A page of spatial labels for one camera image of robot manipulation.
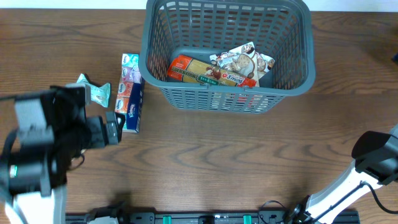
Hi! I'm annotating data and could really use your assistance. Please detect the mint green packet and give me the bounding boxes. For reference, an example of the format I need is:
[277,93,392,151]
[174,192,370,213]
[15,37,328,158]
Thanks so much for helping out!
[76,73,111,108]

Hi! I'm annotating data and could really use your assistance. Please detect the Kleenex tissue multipack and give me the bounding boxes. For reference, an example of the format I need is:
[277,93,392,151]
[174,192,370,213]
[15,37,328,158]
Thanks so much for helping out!
[115,53,145,133]

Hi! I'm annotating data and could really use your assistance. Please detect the red yellow packet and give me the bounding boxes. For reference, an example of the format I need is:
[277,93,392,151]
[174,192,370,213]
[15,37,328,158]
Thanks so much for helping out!
[167,55,258,87]

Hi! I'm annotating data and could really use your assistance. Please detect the cookie snack pouch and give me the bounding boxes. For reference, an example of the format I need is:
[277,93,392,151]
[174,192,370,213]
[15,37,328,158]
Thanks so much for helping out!
[257,52,275,79]
[210,42,258,81]

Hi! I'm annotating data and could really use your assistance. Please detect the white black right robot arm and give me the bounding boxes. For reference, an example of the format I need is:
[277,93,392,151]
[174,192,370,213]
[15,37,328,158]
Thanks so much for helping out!
[284,126,397,223]

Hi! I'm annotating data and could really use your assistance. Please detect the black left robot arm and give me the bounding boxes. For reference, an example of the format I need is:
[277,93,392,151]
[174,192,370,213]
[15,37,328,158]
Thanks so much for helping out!
[1,83,126,223]

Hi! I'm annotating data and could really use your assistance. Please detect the grey plastic basket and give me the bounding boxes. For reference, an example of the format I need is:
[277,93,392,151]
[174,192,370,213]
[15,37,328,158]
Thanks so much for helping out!
[139,0,316,114]

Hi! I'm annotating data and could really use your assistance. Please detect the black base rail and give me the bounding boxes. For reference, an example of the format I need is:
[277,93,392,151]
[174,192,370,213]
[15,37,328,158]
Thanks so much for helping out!
[65,208,361,224]

